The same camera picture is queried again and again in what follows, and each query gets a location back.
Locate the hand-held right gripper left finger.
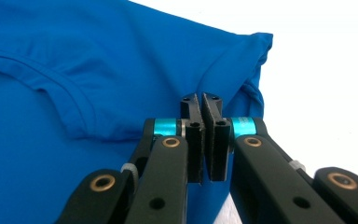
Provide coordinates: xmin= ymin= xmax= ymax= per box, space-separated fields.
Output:
xmin=125 ymin=92 xmax=207 ymax=224

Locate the white table mat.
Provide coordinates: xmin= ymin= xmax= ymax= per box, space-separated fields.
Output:
xmin=130 ymin=0 xmax=358 ymax=224

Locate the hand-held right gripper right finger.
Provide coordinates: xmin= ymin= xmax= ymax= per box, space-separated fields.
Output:
xmin=200 ymin=91 xmax=346 ymax=224

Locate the blue printed T-shirt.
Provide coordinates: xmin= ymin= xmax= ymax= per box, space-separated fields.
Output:
xmin=0 ymin=0 xmax=274 ymax=224

